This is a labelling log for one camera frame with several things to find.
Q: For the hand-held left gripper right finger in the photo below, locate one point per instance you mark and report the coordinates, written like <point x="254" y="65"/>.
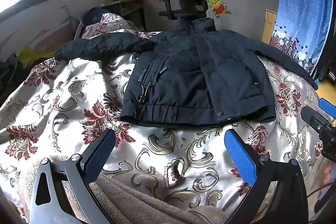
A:
<point x="240" y="158"/>

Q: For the beige fleece blanket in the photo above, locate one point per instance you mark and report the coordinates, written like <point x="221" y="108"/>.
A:
<point x="147" y="203"/>

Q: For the blue star printed curtain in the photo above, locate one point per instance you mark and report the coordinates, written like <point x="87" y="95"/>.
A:
<point x="302" y="8"/>

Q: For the dark navy padded jacket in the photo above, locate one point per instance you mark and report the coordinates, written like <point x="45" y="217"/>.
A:
<point x="199" y="74"/>

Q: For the yellow cloth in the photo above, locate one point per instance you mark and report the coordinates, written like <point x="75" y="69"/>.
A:
<point x="27" y="56"/>

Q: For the floral printed bed quilt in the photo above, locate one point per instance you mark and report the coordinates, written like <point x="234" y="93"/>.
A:
<point x="65" y="108"/>

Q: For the dark blue pillow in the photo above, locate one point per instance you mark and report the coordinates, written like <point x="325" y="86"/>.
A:
<point x="94" y="15"/>

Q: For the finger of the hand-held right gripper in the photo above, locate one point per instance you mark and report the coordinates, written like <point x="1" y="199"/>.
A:
<point x="328" y="107"/>
<point x="313" y="116"/>

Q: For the wooden board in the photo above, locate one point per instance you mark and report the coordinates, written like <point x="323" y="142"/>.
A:
<point x="269" y="27"/>

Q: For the yellow bear wall sticker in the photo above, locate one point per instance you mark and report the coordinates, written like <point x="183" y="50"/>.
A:
<point x="218" y="6"/>

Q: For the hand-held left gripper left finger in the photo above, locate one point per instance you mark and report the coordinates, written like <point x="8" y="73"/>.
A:
<point x="98" y="158"/>

